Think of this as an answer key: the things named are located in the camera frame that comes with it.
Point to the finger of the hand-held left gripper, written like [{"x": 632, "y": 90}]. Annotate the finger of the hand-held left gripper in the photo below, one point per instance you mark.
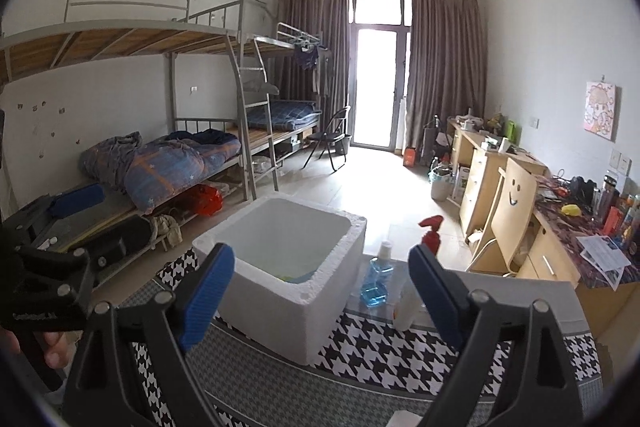
[
  {"x": 125, "y": 242},
  {"x": 75, "y": 200}
]

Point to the wall poster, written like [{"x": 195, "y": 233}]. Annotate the wall poster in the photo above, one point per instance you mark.
[{"x": 601, "y": 112}]

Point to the grey bed mat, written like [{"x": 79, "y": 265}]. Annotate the grey bed mat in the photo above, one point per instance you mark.
[{"x": 95, "y": 219}]

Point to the row of toiletry bottles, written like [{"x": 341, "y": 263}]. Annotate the row of toiletry bottles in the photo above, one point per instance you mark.
[{"x": 617, "y": 212}]

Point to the white foam box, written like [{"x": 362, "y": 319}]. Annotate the white foam box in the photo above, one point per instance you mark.
[{"x": 280, "y": 307}]

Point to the grey metal bunk bed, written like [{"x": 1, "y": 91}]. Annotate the grey metal bunk bed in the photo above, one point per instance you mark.
[
  {"x": 280, "y": 44},
  {"x": 125, "y": 39}
]

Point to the printed paper sheets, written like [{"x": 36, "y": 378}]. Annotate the printed paper sheets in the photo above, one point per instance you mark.
[{"x": 602, "y": 257}]

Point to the patterned desk cloth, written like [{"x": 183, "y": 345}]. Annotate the patterned desk cloth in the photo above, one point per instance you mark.
[{"x": 560, "y": 227}]

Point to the brown curtain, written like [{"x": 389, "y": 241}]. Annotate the brown curtain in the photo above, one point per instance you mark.
[
  {"x": 312, "y": 17},
  {"x": 440, "y": 67}
]

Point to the glass balcony door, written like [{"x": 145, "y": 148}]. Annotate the glass balcony door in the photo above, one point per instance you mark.
[{"x": 377, "y": 82}]

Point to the blue bedding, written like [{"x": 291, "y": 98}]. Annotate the blue bedding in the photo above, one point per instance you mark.
[{"x": 285, "y": 114}]

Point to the houndstooth tablecloth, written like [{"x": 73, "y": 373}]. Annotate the houndstooth tablecloth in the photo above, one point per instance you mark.
[{"x": 380, "y": 357}]

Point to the yellow object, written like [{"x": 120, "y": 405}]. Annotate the yellow object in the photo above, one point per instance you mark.
[{"x": 571, "y": 210}]

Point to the white bucket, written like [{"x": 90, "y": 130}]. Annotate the white bucket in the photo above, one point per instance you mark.
[{"x": 441, "y": 187}]

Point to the black folding chair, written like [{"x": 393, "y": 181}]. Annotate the black folding chair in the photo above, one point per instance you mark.
[{"x": 330, "y": 139}]

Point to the green bag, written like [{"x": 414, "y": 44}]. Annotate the green bag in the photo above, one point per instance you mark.
[{"x": 511, "y": 130}]

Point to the wooden chair with smiley face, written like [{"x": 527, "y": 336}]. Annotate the wooden chair with smiley face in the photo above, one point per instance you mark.
[{"x": 512, "y": 202}]

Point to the wooden desk with drawers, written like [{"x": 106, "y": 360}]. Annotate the wooden desk with drawers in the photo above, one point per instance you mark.
[{"x": 555, "y": 257}]

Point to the wooden cabinet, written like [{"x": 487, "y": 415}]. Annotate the wooden cabinet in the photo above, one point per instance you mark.
[{"x": 480, "y": 177}]

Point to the white bottle with red top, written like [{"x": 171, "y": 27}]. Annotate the white bottle with red top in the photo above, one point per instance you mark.
[{"x": 407, "y": 302}]

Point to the dark hanging clothes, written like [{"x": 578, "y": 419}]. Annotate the dark hanging clothes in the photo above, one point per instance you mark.
[{"x": 307, "y": 57}]

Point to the yellow green cloth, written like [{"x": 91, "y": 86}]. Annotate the yellow green cloth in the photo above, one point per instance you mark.
[{"x": 296, "y": 277}]

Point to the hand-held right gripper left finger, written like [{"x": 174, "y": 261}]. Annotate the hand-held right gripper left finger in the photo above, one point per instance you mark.
[{"x": 206, "y": 297}]

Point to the red plastic bag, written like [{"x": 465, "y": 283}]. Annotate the red plastic bag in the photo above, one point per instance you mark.
[{"x": 205, "y": 202}]

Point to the blue plaid quilt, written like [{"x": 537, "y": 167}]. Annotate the blue plaid quilt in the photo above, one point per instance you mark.
[{"x": 160, "y": 167}]

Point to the person's left hand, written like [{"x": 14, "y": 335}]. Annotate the person's left hand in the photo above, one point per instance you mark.
[{"x": 56, "y": 349}]

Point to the white wall switch panel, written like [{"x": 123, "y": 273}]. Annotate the white wall switch panel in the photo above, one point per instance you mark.
[{"x": 621, "y": 163}]

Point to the orange carton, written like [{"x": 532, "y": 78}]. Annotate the orange carton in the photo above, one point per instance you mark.
[{"x": 410, "y": 157}]

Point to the beige cloth bundle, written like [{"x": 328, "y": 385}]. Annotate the beige cloth bundle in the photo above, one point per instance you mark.
[{"x": 167, "y": 232}]

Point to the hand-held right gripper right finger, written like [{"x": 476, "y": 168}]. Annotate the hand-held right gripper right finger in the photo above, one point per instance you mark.
[{"x": 435, "y": 297}]

